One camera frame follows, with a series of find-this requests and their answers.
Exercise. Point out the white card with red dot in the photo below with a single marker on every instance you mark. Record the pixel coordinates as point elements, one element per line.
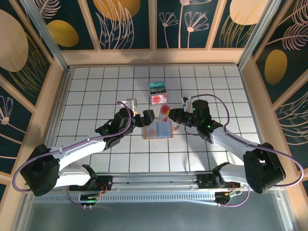
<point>164,111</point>

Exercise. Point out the tan leather card holder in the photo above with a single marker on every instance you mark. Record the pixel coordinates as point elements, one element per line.
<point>166,131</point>

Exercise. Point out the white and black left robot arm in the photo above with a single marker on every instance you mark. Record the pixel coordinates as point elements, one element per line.
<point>79,150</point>

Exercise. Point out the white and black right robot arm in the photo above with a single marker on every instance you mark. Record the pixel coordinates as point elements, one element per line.
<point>235,143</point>

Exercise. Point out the clear acrylic card stand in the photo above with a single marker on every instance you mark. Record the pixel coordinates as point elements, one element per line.
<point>158,105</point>

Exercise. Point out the red card box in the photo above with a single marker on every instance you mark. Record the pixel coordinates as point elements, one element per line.
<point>158,99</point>

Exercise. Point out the teal card stack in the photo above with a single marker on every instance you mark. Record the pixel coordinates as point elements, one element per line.
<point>157,85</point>

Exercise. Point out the small controller board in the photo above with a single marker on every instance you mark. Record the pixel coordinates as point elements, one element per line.
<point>89,198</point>
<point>226,196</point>

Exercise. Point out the grey metal plate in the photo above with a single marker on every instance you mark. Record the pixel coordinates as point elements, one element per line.
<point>154,216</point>

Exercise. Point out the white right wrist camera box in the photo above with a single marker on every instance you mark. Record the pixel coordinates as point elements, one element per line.
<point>187,101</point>

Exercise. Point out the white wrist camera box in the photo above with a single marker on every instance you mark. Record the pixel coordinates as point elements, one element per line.
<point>187,101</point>
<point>132,104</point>

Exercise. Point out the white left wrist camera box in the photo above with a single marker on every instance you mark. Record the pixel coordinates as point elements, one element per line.
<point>132,104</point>

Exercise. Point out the aluminium table side rail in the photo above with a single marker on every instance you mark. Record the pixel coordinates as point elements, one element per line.
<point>55,120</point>
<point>246,84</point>

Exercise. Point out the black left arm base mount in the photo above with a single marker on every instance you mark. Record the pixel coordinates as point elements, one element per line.
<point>106,183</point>

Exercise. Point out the aluminium frame rail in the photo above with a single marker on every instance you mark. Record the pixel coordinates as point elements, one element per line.
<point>154,179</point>

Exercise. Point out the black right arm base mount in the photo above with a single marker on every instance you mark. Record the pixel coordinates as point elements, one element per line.
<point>204,181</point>

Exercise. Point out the aluminium corner post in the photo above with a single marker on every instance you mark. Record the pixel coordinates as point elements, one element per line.
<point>258,36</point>
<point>51,44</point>

